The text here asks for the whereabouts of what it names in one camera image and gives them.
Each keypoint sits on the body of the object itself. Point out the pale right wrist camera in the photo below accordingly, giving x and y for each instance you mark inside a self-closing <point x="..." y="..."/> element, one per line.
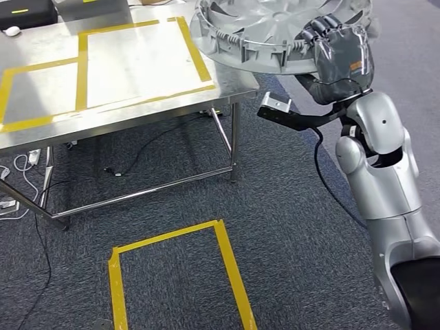
<point x="276" y="101"/>

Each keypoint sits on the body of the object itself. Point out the small white round device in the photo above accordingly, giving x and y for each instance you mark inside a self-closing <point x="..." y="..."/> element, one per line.
<point x="13" y="31"/>

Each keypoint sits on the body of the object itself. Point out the stainless steel workbench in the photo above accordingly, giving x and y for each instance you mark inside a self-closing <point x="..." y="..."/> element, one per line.
<point x="226" y="86"/>

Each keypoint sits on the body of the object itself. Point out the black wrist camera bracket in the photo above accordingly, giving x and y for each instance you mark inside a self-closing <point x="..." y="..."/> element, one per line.
<point x="102" y="324"/>
<point x="303" y="120"/>

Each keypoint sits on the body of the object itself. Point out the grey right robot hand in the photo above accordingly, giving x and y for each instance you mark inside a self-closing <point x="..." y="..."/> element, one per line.
<point x="343" y="59"/>

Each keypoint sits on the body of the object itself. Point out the silver plastic hubcap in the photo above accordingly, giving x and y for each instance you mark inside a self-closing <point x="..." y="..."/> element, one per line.
<point x="275" y="18"/>

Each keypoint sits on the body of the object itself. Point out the black case with yellow label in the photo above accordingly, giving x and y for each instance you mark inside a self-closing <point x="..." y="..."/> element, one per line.
<point x="27" y="13"/>

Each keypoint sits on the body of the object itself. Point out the black right wrist camera bracket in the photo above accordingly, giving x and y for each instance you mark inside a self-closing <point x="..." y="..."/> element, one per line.
<point x="303" y="120"/>

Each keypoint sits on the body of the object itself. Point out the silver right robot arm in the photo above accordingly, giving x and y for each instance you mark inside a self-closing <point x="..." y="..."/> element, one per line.
<point x="388" y="191"/>

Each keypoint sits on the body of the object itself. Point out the black left wrist camera bracket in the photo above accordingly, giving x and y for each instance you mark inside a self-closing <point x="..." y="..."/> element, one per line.
<point x="102" y="324"/>

